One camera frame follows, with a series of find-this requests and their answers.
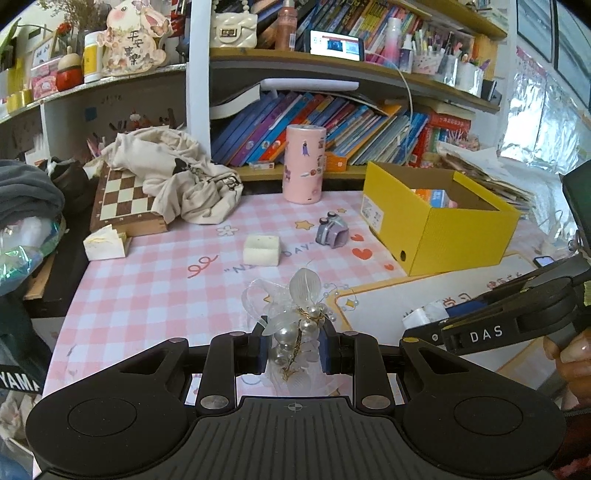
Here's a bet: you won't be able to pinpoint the pink checkered desktop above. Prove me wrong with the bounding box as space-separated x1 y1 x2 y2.
51 187 568 407

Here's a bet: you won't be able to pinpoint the grey toy car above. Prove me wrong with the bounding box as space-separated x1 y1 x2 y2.
315 211 350 247

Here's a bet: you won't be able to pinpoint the pink tissue box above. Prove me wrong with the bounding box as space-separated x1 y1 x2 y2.
30 62 60 99

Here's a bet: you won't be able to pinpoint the pink wall poster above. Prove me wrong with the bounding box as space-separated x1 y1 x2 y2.
515 46 546 95

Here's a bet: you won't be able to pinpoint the small orange white box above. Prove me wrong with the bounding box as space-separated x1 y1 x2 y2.
323 151 348 174

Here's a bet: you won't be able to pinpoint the cream sponge block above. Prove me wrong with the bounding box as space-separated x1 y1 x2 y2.
243 234 281 267

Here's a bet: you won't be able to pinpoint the cream quilted handbag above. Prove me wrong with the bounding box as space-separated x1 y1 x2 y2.
211 0 258 48

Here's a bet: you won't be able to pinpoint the person's right hand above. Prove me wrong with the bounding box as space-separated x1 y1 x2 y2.
542 327 591 409

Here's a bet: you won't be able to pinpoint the yellow tape rolls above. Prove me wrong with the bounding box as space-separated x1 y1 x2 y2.
6 88 34 114

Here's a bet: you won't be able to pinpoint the red round doll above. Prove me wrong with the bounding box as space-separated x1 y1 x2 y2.
55 46 85 92

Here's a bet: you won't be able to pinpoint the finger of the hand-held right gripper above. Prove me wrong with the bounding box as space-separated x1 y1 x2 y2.
475 256 583 306
401 288 527 343

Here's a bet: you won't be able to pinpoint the white paper box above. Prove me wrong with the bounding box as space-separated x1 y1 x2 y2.
83 225 132 261

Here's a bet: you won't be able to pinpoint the wooden bookshelf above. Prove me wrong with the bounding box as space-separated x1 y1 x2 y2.
0 0 509 182

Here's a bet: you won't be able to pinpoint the long row of colourful books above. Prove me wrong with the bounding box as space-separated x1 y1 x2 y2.
211 90 472 168

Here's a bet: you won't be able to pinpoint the pink rabbit ornament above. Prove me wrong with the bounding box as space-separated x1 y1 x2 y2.
100 0 172 77

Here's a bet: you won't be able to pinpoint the person's right forearm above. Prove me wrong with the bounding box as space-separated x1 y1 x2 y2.
551 401 591 480

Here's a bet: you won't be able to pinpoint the white jar with yellow label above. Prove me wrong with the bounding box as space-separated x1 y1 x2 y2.
82 31 105 84

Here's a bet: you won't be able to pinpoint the silver foil sheet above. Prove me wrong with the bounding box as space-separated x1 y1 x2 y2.
499 69 591 185

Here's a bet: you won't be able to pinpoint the silver pen holder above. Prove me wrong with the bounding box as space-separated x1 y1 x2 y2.
457 51 485 97

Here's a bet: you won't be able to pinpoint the thick black book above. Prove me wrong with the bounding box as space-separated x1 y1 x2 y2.
211 84 262 121

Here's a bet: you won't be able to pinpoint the pink cylindrical container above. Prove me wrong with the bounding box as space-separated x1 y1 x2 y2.
283 124 327 205

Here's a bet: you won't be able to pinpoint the grey folded cloth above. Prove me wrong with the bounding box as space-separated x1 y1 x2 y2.
0 159 66 232

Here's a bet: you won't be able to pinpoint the yellow cardboard box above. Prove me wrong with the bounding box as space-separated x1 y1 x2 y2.
361 161 522 277

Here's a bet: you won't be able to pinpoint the white shelf lamp bar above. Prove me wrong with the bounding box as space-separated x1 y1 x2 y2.
261 79 361 93

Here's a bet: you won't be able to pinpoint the pink pen holder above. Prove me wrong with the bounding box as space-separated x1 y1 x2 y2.
412 30 439 75

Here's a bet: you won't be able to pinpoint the dried flower bunch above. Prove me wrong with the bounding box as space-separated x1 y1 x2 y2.
39 0 112 33

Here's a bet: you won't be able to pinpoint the black framed picture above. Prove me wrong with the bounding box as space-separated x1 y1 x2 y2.
516 0 555 63
555 0 591 99

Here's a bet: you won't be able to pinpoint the tall white pink bottle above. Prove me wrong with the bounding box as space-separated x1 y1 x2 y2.
387 17 402 70

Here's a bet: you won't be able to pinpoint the beige cloth bag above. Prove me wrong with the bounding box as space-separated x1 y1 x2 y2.
108 128 244 225

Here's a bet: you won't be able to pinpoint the pearl flower ornament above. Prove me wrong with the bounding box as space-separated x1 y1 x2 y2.
242 261 358 398

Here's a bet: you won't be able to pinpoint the smartphone with lit screen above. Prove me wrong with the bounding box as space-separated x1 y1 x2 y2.
308 30 365 62

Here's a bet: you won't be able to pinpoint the white charging cable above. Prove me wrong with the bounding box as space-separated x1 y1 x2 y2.
364 53 415 155

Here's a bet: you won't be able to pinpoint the white wrapper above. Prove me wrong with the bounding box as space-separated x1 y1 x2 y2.
403 302 455 329

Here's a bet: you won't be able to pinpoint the black bag with white letters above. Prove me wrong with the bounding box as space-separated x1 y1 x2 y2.
0 295 54 402

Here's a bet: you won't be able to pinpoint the copper pink spray bottle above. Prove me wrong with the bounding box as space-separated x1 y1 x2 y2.
276 0 297 51

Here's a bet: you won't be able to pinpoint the black rounded object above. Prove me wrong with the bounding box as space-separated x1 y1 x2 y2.
48 157 100 213

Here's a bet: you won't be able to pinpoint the orange white blue carton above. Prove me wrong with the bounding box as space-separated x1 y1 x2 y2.
412 188 455 208

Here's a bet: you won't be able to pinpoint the stack of papers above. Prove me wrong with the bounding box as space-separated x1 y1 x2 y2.
436 141 536 215

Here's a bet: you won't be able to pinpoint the beige desk mat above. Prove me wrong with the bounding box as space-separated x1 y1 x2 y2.
337 251 568 402

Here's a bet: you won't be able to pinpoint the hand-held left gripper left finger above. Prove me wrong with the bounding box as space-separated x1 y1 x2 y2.
117 318 269 414

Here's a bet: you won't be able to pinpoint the iridescent film bag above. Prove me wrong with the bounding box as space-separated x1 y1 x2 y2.
0 217 68 296

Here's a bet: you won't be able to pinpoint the wooden chessboard box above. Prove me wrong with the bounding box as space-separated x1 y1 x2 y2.
90 159 168 238

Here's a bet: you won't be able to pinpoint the clear pen holder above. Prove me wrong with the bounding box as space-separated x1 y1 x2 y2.
436 44 460 86

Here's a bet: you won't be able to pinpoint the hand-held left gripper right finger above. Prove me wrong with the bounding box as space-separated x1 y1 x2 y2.
318 318 468 412

